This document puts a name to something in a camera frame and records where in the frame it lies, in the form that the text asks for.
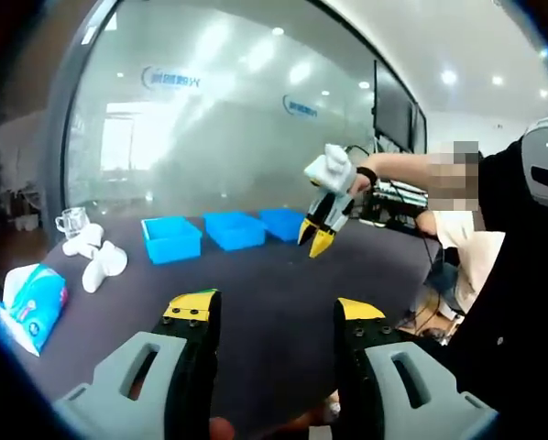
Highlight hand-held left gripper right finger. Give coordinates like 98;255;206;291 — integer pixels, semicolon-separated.
333;296;499;440

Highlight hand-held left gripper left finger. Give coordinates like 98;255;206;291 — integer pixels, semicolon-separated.
52;287;224;440

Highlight blue plastic bin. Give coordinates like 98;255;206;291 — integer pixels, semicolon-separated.
258;208;310;244
203;211;267;252
140;215;203;266

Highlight person's right hand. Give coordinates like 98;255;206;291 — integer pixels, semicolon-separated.
348;172;376;198

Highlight person's left hand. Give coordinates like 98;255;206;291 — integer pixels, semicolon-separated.
208;416;236;440

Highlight striped equipment rack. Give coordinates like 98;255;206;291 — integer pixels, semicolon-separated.
369;178;431;212

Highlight white plastic pipe fittings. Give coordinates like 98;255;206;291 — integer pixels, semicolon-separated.
81;240;129;294

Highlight blue white tissue pack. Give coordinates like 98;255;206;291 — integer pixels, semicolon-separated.
0;262;69;358

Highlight white plastic handheld device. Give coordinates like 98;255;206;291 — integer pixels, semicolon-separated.
61;223;105;260

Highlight clear glass mug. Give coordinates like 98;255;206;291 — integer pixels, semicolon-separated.
54;206;91;240

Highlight grey chest-worn device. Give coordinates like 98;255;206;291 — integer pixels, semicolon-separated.
521;91;548;216

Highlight black wall monitor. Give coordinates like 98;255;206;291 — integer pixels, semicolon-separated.
372;59;427;155

